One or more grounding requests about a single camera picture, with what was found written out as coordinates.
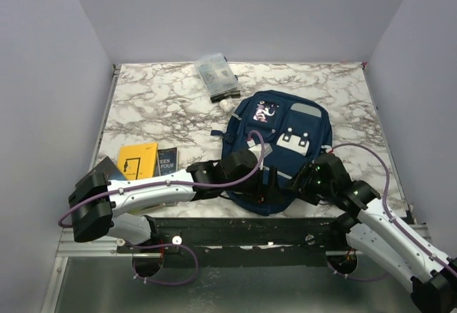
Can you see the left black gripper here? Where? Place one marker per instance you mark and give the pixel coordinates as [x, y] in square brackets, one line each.
[263, 193]

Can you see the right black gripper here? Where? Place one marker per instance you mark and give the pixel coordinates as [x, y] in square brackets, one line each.
[308, 171]

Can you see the navy blue student backpack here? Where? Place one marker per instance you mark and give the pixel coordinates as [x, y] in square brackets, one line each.
[298, 133]

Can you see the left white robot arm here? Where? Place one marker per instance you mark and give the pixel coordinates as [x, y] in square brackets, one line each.
[101, 207]

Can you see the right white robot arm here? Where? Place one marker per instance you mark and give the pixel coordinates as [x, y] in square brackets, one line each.
[370, 226]

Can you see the blue landscape book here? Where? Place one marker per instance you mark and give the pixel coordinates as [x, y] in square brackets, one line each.
[166, 162]

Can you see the clear plastic pencil case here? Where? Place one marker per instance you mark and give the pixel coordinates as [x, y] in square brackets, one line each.
[218, 79]

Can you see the yellow notebook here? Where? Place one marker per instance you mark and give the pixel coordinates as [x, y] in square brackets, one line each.
[138, 161]

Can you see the dark fantasy book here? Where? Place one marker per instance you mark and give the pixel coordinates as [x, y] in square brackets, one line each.
[108, 168]

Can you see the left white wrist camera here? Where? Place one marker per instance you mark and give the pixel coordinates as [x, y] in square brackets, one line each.
[258, 150]

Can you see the black metal base rail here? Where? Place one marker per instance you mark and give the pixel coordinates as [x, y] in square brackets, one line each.
[232, 242]

